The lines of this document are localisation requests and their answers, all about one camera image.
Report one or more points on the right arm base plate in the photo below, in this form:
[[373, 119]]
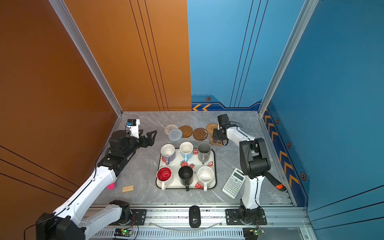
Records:
[[246, 217]]

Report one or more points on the red inside white mug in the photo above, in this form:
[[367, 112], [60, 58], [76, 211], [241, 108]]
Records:
[[164, 175]]

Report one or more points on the grey woven rope coaster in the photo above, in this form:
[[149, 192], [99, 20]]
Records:
[[175, 135]]

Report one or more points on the cork paw print coaster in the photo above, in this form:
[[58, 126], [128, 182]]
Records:
[[215, 142]]

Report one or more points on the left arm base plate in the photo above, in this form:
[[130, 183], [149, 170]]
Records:
[[136, 216]]

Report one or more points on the multicolour woven rope coaster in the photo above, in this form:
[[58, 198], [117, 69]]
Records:
[[170, 128]]

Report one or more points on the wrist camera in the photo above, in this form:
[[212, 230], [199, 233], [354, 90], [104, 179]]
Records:
[[132, 127], [224, 122]]

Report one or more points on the scratched brown round coaster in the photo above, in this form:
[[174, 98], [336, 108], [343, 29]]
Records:
[[200, 134]]

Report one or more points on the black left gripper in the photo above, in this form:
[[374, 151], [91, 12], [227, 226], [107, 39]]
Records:
[[150, 142]]

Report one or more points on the white scientific calculator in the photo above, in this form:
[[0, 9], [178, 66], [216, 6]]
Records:
[[234, 183]]

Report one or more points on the white pink plush toy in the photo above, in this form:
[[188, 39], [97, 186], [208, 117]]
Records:
[[111, 186]]

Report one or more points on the plain brown round coaster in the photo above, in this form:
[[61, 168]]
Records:
[[187, 131]]

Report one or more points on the small wooden block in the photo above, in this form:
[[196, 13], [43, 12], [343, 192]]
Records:
[[127, 189]]

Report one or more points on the circuit board right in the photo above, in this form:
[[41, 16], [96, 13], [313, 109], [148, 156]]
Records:
[[252, 233]]

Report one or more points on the black computer mouse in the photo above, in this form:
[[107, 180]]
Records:
[[194, 217]]

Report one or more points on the black mug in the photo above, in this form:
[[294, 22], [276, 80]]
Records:
[[186, 176]]

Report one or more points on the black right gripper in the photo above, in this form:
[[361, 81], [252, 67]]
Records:
[[215, 135]]

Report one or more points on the white strawberry serving tray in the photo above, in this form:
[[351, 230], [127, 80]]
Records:
[[194, 163]]

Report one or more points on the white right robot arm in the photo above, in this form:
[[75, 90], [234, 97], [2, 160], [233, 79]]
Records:
[[255, 163]]

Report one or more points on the light blue mug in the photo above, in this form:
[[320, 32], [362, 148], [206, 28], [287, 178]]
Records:
[[186, 150]]

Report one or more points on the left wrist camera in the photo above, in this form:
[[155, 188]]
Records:
[[132, 127]]

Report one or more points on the aluminium front rail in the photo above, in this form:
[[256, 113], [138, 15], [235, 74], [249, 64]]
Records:
[[177, 216]]

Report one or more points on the aluminium corner post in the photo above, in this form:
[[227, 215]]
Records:
[[75, 34], [295, 36]]

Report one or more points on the grey mug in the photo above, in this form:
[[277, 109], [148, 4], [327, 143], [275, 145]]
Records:
[[204, 151]]

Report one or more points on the aluminium corner post left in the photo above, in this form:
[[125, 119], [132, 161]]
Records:
[[75, 34]]

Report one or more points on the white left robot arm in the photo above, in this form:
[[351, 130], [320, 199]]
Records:
[[67, 223]]

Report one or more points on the aluminium corner post right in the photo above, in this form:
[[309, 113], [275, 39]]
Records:
[[295, 36]]

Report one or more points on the green circuit board left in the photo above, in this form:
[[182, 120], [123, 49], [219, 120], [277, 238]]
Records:
[[123, 233]]

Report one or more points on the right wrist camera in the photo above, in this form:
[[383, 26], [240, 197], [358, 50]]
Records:
[[224, 122]]

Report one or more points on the black orange utility knife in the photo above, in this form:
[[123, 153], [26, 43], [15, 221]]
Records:
[[275, 182]]

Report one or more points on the woven rattan round coaster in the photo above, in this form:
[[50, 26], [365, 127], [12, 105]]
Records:
[[211, 127]]

